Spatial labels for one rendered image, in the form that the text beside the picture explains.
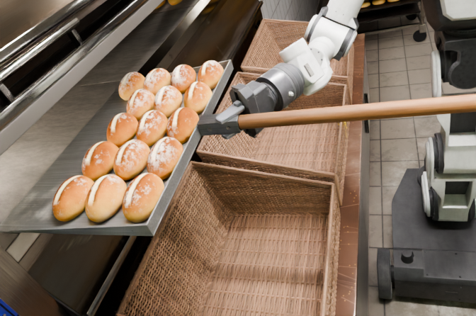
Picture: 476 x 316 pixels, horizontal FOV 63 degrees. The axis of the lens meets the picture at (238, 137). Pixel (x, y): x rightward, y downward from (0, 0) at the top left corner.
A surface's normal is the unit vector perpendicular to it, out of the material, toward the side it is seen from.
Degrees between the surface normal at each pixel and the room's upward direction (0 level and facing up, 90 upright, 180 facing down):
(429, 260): 0
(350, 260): 0
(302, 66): 61
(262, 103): 90
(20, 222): 0
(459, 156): 85
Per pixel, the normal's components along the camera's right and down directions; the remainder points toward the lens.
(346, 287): -0.27, -0.77
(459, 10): -0.39, 0.64
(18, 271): 0.93, -0.05
